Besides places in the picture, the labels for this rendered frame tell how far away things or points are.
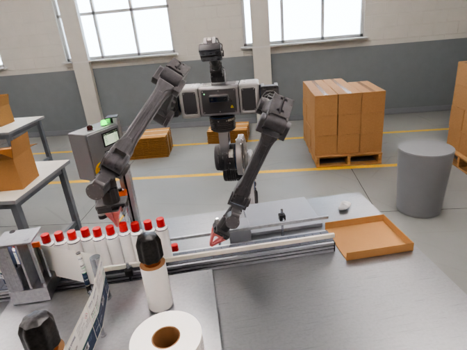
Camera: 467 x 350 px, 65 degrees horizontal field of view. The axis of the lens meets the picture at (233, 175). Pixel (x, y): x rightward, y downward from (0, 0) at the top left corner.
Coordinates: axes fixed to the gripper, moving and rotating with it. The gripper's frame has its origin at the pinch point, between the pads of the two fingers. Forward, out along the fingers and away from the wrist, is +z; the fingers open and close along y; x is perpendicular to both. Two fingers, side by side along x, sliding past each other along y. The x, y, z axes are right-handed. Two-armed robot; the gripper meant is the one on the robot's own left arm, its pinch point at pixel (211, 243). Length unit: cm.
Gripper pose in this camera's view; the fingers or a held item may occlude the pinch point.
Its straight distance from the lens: 162.5
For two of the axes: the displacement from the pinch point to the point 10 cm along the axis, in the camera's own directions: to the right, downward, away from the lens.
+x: 8.3, 4.7, 2.9
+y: 1.1, 3.7, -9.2
